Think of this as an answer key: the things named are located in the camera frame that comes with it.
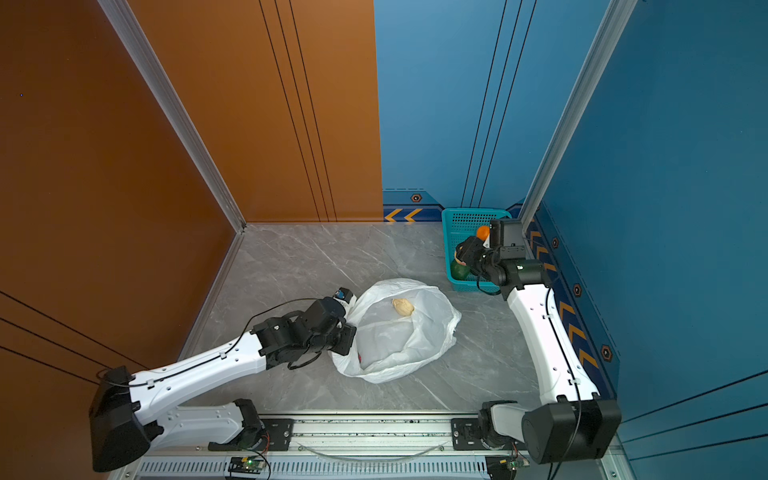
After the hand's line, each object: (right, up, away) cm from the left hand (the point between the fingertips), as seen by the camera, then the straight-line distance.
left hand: (358, 331), depth 77 cm
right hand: (+27, +21, 0) cm, 34 cm away
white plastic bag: (+12, -2, +15) cm, 19 cm away
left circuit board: (-26, -30, -6) cm, 40 cm away
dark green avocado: (+31, +14, +23) cm, 41 cm away
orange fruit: (+43, +28, +35) cm, 62 cm away
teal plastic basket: (+35, +31, +39) cm, 61 cm away
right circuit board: (+36, -31, -6) cm, 48 cm away
